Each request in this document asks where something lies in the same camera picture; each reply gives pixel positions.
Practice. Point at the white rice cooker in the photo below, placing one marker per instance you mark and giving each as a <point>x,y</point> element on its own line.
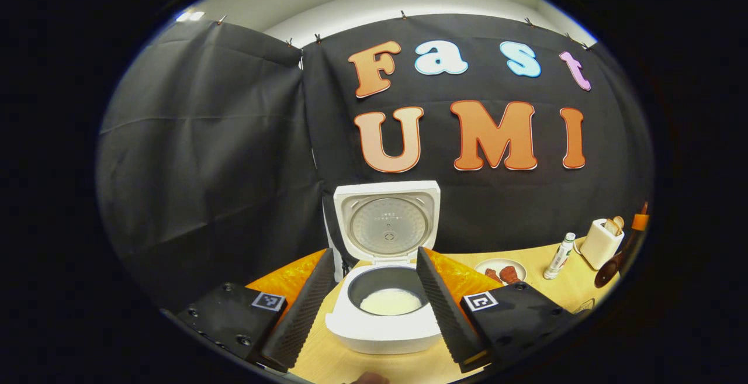
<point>385,337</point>

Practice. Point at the brown wooden spoon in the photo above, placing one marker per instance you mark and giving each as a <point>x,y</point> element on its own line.
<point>608,270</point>

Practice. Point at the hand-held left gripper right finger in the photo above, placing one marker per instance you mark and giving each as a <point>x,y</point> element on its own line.
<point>447,320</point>

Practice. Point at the white rice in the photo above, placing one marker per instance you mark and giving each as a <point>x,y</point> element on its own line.
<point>390,302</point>

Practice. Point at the black backdrop cloth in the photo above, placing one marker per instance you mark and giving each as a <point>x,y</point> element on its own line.
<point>234,138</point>

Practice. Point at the red meat piece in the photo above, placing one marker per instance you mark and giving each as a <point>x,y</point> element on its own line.
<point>492,276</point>
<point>510,274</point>

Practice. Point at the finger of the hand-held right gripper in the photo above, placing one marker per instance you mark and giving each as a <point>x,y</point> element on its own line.
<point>641,220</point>

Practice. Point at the toast bread slice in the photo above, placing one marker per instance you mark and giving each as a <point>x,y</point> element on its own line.
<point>619,222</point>
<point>610,227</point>

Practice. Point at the white round plate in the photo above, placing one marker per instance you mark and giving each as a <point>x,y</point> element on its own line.
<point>502,262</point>

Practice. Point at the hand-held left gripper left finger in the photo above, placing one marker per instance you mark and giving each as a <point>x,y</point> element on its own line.
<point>304,314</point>

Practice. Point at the white toaster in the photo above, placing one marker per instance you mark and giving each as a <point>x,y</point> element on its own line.
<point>599,249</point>

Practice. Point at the white drink bottle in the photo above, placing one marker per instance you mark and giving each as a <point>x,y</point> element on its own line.
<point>558,258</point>

